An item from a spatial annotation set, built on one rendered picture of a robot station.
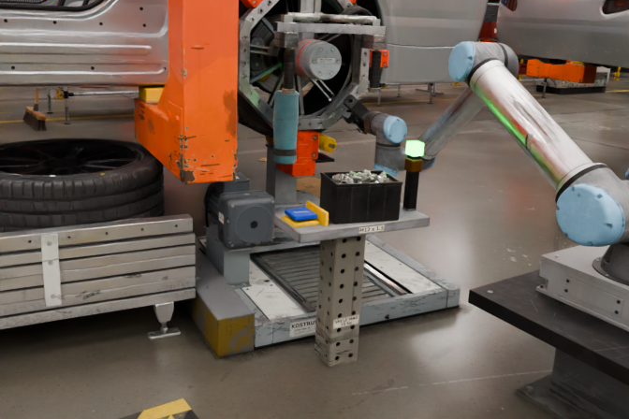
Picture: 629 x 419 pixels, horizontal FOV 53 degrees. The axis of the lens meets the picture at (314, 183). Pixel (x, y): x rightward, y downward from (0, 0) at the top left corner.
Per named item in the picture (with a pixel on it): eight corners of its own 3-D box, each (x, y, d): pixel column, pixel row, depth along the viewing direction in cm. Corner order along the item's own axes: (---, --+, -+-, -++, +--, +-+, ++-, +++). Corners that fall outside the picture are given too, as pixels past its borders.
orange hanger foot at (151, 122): (177, 137, 247) (176, 47, 238) (220, 168, 202) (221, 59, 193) (133, 138, 240) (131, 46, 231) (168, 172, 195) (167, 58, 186)
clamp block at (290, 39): (287, 46, 217) (287, 30, 216) (299, 48, 209) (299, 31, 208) (273, 46, 215) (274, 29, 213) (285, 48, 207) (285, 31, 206)
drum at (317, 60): (315, 75, 246) (317, 38, 243) (343, 81, 228) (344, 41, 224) (283, 75, 240) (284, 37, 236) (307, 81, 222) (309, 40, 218)
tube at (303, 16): (306, 22, 232) (307, -8, 230) (330, 24, 216) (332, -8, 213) (261, 21, 224) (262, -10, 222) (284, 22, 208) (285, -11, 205)
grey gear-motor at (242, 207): (235, 246, 258) (237, 162, 249) (276, 286, 223) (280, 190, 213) (192, 251, 250) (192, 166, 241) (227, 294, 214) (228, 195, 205)
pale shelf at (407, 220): (397, 209, 202) (398, 200, 201) (430, 226, 187) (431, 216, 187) (273, 223, 183) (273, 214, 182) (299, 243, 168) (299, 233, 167)
